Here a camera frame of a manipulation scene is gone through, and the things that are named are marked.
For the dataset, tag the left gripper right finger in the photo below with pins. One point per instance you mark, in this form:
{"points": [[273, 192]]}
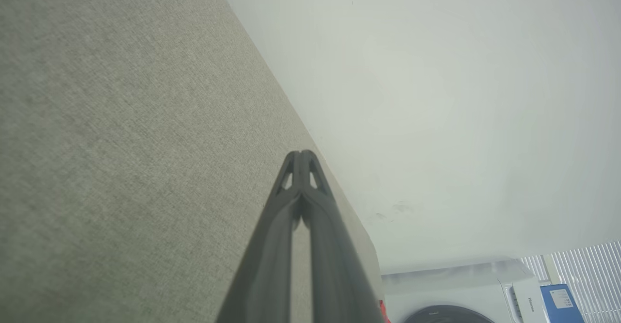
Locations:
{"points": [[335, 274]]}

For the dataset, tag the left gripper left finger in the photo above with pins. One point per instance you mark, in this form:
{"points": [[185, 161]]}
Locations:
{"points": [[264, 269]]}

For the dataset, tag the dark round washing machine door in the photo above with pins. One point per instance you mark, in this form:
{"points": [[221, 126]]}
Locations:
{"points": [[446, 315]]}

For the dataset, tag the white washing machine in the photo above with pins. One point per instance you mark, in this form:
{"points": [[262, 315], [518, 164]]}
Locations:
{"points": [[461, 291]]}

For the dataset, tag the grey fabric sofa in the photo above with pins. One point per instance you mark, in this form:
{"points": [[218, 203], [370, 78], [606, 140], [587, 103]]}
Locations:
{"points": [[121, 143]]}

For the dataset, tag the blue box with white label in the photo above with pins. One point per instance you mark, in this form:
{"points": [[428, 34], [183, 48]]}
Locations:
{"points": [[560, 306]]}

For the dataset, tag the white slatted window blinds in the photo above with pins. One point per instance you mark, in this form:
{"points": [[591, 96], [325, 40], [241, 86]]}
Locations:
{"points": [[596, 279]]}

